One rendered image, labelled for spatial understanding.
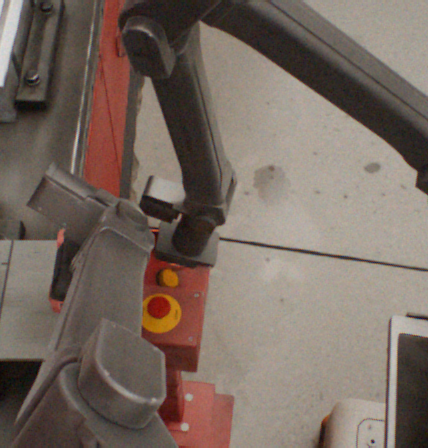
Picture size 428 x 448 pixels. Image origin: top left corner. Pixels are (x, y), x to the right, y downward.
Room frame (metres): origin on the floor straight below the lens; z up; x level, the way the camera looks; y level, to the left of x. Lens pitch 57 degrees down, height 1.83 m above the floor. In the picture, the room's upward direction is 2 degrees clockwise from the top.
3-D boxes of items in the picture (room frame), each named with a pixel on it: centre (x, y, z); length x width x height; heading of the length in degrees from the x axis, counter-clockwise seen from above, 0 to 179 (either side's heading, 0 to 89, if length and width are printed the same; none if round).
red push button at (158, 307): (0.51, 0.09, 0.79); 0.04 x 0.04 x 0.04
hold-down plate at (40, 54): (1.03, 0.35, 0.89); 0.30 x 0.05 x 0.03; 2
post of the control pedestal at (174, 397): (0.56, 0.09, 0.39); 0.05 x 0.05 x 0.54; 85
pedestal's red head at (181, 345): (0.56, 0.09, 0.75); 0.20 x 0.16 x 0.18; 175
